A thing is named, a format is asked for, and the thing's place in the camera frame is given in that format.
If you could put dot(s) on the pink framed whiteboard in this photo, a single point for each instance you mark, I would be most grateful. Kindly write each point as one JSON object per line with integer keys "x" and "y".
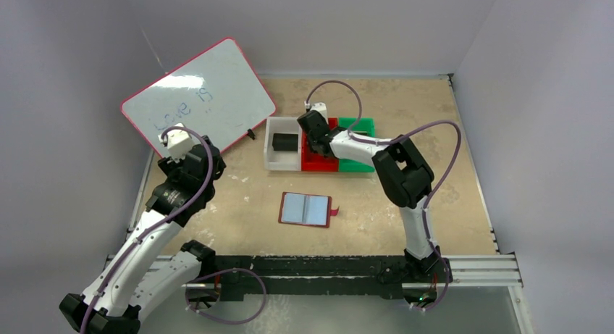
{"x": 217, "y": 93}

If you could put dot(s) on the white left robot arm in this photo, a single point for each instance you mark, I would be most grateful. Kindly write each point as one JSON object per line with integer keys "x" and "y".
{"x": 126, "y": 292}

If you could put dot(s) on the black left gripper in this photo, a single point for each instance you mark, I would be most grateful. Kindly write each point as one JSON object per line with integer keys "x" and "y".
{"x": 190, "y": 161}

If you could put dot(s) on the red leather card holder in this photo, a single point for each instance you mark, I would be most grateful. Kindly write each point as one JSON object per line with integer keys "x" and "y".
{"x": 306, "y": 210}

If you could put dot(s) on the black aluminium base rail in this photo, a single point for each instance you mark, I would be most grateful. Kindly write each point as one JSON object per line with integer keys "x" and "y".
{"x": 388, "y": 277}

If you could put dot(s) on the green plastic bin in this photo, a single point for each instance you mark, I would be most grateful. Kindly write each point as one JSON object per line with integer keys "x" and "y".
{"x": 366, "y": 124}

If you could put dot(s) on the red plastic bin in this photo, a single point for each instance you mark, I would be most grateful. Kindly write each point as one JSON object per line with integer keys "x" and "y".
{"x": 313, "y": 162}

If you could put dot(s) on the white plastic bin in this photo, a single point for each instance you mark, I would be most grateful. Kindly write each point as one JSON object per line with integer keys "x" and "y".
{"x": 281, "y": 160}

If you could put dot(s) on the black card in bin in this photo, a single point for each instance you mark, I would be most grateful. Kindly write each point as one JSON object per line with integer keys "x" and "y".
{"x": 285, "y": 142}

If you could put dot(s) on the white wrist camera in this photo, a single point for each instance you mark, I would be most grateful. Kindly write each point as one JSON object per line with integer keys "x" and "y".
{"x": 178, "y": 144}
{"x": 319, "y": 107}

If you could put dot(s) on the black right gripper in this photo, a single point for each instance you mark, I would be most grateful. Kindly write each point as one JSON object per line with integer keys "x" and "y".
{"x": 313, "y": 127}

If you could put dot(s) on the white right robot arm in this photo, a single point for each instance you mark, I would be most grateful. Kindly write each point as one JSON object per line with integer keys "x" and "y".
{"x": 405, "y": 177}

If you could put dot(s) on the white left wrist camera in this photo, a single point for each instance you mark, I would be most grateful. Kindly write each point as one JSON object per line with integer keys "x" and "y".
{"x": 178, "y": 144}

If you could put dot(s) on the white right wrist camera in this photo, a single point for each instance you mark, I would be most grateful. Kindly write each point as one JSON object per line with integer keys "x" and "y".
{"x": 319, "y": 107}

